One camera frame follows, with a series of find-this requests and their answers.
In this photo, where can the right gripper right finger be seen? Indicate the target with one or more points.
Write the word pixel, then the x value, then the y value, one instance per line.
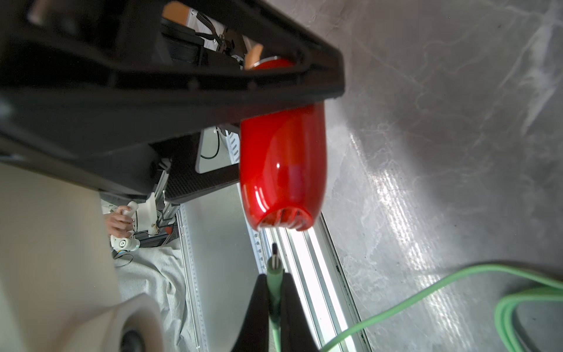
pixel 296 335

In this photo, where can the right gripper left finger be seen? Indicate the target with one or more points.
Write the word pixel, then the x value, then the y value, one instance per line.
pixel 254 335

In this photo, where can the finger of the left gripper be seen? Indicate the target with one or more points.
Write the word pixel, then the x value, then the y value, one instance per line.
pixel 87 87

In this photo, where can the red electric shaver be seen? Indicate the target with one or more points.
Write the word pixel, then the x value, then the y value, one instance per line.
pixel 283 167

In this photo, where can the person's bare hand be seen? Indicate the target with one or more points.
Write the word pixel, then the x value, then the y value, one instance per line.
pixel 118 224

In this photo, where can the aluminium front rail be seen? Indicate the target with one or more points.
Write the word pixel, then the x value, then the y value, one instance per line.
pixel 223 255

